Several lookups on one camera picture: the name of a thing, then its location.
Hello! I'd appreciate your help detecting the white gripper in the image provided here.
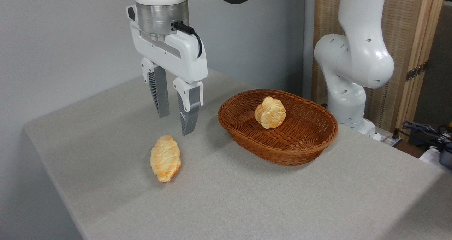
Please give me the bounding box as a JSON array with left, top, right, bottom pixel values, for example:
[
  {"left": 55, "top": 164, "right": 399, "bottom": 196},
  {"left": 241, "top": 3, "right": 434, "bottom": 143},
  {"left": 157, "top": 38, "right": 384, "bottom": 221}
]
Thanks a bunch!
[{"left": 129, "top": 20, "right": 208, "bottom": 136}]

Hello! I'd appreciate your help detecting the long golden bread roll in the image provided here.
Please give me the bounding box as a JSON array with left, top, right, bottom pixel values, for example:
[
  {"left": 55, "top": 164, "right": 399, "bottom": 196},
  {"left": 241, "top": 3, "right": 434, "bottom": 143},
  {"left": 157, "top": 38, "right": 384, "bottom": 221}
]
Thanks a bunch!
[{"left": 149, "top": 135, "right": 182, "bottom": 183}]

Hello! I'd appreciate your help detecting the round golden bread bun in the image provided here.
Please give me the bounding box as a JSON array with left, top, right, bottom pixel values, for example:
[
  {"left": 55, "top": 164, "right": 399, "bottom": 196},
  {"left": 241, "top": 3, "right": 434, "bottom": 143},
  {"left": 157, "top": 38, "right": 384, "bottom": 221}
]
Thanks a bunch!
[{"left": 254, "top": 96, "right": 287, "bottom": 129}]

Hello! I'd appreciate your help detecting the brown wicker basket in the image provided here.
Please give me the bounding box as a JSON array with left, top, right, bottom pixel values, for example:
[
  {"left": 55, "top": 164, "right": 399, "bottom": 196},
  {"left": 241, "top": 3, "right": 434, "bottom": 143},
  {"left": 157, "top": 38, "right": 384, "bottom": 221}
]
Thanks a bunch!
[{"left": 218, "top": 89, "right": 339, "bottom": 166}]

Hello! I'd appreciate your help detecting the grey tablecloth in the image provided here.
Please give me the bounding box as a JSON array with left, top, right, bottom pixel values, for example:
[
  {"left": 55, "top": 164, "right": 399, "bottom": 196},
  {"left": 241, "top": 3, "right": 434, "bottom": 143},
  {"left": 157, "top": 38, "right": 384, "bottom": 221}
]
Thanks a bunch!
[{"left": 24, "top": 68, "right": 452, "bottom": 240}]

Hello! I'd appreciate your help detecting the white power strip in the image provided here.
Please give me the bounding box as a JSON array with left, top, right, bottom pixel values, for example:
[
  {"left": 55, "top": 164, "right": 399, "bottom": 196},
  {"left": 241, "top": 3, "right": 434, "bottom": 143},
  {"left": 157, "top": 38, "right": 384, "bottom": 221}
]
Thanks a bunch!
[{"left": 379, "top": 132, "right": 403, "bottom": 147}]

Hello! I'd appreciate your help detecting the metal screen hinge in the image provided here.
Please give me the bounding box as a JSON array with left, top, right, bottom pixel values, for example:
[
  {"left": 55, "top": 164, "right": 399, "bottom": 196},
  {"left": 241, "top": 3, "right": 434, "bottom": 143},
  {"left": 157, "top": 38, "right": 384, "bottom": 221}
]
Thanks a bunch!
[{"left": 405, "top": 61, "right": 429, "bottom": 82}]

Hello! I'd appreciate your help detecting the wooden rattan folding screen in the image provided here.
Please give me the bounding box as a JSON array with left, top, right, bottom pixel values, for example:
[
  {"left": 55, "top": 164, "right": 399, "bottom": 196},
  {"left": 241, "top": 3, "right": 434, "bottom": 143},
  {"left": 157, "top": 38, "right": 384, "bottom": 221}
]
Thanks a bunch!
[{"left": 313, "top": 0, "right": 447, "bottom": 141}]

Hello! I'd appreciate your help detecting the blue grey device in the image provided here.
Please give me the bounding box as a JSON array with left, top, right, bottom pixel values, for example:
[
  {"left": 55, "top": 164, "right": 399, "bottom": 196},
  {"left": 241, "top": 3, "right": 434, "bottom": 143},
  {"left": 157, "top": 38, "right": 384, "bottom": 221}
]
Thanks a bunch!
[{"left": 439, "top": 149, "right": 452, "bottom": 169}]

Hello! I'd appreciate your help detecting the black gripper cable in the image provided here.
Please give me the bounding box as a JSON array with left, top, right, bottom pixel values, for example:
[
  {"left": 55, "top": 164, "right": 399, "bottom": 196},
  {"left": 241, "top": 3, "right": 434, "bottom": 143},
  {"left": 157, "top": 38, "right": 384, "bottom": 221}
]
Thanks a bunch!
[{"left": 173, "top": 21, "right": 203, "bottom": 58}]

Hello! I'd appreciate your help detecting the black cable bundle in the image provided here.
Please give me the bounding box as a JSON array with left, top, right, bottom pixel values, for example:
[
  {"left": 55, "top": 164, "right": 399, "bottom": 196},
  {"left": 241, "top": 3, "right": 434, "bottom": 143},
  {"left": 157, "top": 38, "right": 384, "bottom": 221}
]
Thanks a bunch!
[{"left": 394, "top": 121, "right": 452, "bottom": 152}]

